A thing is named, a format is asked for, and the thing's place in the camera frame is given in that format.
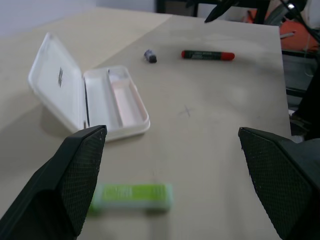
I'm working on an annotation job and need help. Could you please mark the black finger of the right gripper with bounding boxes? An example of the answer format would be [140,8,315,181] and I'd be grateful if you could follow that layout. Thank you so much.
[204,0,237,24]

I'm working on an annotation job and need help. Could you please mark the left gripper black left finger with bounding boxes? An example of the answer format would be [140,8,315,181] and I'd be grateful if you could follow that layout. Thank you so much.
[0,124,108,240]

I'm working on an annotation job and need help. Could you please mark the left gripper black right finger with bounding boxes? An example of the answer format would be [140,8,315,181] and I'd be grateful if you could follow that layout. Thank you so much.
[237,126,320,240]

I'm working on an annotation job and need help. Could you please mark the red and green marker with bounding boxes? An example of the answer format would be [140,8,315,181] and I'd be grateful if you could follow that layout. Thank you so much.
[180,49,236,62]

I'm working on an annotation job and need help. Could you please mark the green translucent lead box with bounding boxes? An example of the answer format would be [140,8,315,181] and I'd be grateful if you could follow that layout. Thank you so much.
[87,183,174,213]

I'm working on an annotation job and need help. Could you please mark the white plastic pencil case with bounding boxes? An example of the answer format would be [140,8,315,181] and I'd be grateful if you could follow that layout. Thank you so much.
[27,31,151,143]

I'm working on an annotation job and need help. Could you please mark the black framed side table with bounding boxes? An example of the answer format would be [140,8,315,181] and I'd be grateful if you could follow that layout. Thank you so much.
[156,0,270,25]

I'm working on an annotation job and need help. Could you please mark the orange object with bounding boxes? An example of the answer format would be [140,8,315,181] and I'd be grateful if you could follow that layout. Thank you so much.
[278,18,320,52]

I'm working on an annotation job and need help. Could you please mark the black table support frame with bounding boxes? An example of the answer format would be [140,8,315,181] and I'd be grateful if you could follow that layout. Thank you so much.
[281,48,320,141]

